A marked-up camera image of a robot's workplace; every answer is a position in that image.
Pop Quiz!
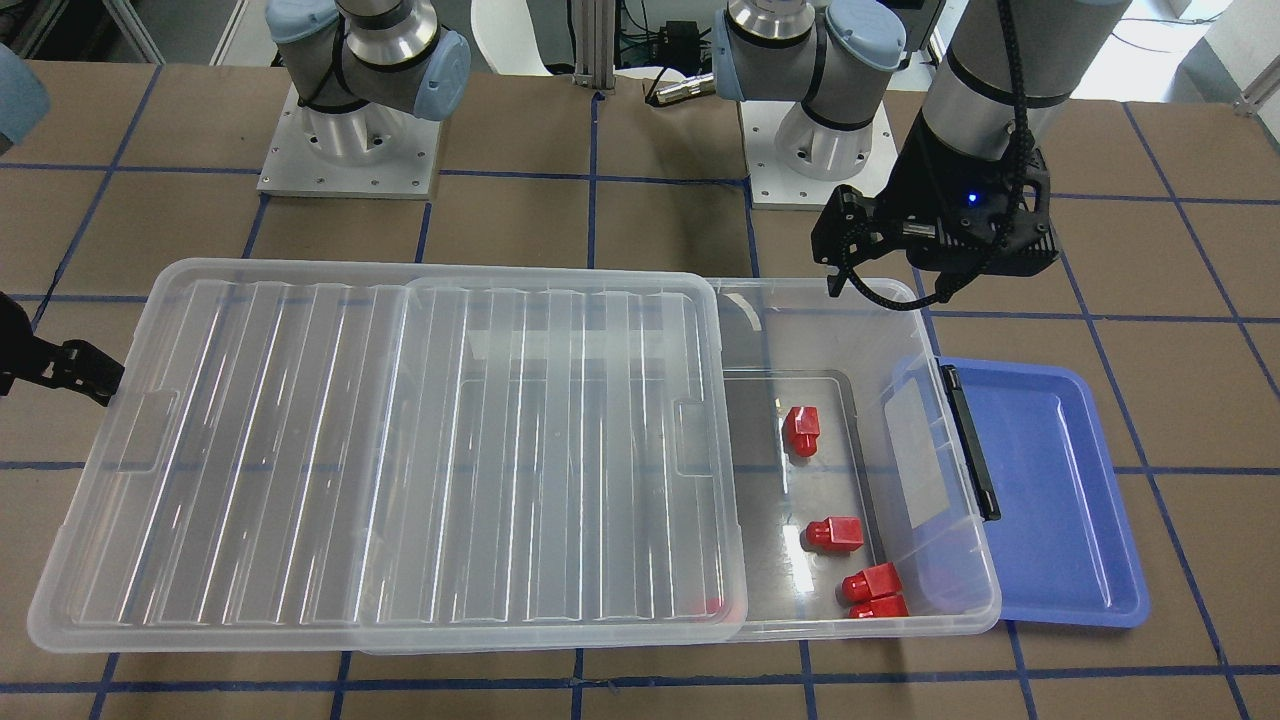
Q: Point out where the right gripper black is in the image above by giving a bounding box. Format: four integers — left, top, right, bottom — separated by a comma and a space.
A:
1, 293, 125, 407

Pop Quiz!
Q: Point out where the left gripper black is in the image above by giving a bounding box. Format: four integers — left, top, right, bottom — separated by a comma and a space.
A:
810, 117, 1060, 297

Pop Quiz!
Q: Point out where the red block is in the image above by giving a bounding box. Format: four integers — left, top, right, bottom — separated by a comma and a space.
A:
847, 594, 910, 619
781, 405, 820, 457
803, 516, 865, 553
840, 562, 902, 605

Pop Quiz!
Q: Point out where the clear plastic box lid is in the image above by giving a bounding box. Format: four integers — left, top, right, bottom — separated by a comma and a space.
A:
27, 258, 748, 653

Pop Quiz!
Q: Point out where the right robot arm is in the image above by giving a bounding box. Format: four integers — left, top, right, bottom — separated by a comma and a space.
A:
1, 1, 471, 406

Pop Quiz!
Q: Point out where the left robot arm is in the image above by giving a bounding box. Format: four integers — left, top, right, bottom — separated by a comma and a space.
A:
710, 1, 1129, 311

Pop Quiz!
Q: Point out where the black box latch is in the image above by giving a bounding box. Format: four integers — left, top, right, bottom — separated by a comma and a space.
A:
940, 363, 1002, 521

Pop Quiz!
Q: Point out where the clear plastic storage box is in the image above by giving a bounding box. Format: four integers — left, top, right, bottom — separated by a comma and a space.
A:
357, 272, 1001, 653

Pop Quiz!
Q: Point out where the red block in box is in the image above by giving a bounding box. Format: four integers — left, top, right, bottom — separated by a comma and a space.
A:
847, 594, 910, 619
840, 562, 902, 605
803, 516, 865, 553

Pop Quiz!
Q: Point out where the blue plastic tray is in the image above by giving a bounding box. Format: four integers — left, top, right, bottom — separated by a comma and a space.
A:
938, 356, 1149, 629

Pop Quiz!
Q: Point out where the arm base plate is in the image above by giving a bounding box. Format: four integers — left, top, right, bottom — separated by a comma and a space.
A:
739, 101, 899, 211
257, 87, 443, 200

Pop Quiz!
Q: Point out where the aluminium frame post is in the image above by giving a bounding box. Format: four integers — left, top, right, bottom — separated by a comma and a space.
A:
570, 0, 618, 95

